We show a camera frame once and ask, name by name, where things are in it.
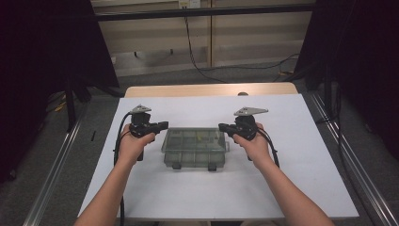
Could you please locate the white table cover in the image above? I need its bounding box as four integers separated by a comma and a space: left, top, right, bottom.
77, 93, 360, 220

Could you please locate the aluminium floor rail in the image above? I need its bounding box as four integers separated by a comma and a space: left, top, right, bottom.
309, 91, 399, 226
22, 102, 91, 226

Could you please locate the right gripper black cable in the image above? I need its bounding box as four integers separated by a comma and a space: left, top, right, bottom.
257, 127, 281, 169

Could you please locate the black power cable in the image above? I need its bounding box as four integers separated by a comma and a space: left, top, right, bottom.
183, 8, 228, 84

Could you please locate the white wall socket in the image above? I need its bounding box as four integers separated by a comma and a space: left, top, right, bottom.
178, 0, 201, 9

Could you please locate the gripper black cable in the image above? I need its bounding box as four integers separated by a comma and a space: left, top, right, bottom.
257, 127, 281, 169
113, 111, 135, 226

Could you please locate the wooden table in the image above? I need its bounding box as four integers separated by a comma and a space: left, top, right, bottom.
124, 82, 299, 99

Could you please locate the person's right hand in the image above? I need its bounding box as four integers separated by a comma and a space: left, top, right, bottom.
231, 122, 274, 170

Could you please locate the person's left hand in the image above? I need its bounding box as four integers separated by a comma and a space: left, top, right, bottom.
117, 123, 157, 167

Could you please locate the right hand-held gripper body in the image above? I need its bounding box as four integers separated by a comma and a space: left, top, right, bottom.
231, 106, 269, 162

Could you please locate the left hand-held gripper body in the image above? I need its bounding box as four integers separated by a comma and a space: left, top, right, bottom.
128, 104, 156, 162

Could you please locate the black metal stand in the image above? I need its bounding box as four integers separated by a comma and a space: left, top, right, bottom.
63, 73, 78, 134
322, 60, 334, 124

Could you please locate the black floor cable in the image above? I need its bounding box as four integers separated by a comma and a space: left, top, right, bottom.
200, 52, 301, 73

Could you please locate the transparent grey compartment box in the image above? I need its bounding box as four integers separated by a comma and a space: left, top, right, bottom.
161, 126, 231, 172

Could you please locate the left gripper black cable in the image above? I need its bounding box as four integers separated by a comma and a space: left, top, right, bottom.
113, 111, 135, 226

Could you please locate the dark curtain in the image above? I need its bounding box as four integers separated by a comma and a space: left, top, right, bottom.
294, 0, 399, 162
0, 0, 120, 184

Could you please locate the long wall ledge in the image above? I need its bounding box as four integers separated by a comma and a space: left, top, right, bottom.
93, 3, 315, 22

